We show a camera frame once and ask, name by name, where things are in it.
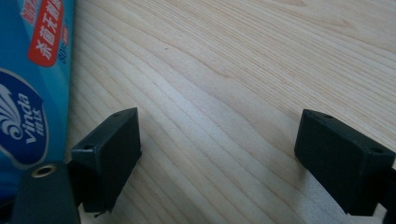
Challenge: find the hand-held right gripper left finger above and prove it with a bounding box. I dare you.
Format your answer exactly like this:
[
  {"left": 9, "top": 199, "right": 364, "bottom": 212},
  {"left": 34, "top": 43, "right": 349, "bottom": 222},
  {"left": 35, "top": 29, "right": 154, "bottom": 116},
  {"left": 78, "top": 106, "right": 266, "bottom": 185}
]
[{"left": 69, "top": 106, "right": 143, "bottom": 216}]

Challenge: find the blue wet wipes packet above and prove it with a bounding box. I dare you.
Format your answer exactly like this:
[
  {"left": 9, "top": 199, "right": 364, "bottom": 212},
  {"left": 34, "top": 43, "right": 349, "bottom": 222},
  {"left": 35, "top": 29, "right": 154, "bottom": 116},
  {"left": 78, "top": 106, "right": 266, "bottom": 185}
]
[{"left": 0, "top": 0, "right": 76, "bottom": 206}]

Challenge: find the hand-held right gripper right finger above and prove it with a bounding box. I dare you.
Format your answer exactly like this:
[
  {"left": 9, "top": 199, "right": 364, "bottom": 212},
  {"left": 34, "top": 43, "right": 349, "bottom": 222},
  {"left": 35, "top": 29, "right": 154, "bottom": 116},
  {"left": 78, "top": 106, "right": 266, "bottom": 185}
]
[{"left": 293, "top": 108, "right": 396, "bottom": 217}]

